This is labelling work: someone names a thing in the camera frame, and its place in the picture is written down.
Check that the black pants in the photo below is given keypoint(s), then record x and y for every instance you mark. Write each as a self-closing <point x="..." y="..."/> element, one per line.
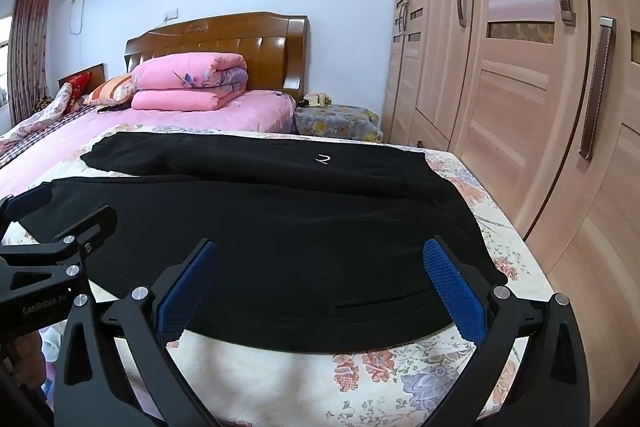
<point x="320" y="244"/>

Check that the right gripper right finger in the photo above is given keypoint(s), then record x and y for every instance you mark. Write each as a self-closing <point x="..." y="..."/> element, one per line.
<point x="551" y="387"/>

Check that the wall socket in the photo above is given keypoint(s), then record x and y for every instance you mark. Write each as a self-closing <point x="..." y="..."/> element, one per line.
<point x="171" y="14"/>

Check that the pink bed sheet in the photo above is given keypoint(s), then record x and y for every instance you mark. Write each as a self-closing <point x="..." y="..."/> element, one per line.
<point x="257" y="110"/>

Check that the folded pink quilt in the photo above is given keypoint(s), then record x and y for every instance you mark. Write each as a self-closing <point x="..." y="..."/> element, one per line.
<point x="189" y="82"/>

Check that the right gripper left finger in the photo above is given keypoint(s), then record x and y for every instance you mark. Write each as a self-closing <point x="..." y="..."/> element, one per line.
<point x="92" y="387"/>

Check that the floral cream blanket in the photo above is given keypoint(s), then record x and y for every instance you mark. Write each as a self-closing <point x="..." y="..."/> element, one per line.
<point x="397" y="386"/>

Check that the red pillow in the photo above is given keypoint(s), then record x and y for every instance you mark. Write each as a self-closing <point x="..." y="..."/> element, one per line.
<point x="78" y="84"/>

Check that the red patterned curtain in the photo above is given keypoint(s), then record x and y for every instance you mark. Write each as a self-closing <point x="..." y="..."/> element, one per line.
<point x="27" y="79"/>

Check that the wooden wardrobe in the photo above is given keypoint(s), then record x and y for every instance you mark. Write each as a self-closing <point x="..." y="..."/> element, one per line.
<point x="540" y="101"/>

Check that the striped floral quilt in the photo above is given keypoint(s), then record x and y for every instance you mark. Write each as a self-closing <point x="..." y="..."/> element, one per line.
<point x="36" y="127"/>

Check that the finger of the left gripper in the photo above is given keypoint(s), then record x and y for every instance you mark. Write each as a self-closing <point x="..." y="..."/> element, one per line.
<point x="13" y="208"/>
<point x="86" y="236"/>

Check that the floral covered nightstand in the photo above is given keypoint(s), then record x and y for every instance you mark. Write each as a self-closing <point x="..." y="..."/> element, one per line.
<point x="339" y="122"/>

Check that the orange floral pillow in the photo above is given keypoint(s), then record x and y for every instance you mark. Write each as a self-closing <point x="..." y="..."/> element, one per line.
<point x="115" y="91"/>

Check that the small wooden headboard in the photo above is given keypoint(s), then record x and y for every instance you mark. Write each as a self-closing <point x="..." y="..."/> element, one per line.
<point x="97" y="76"/>

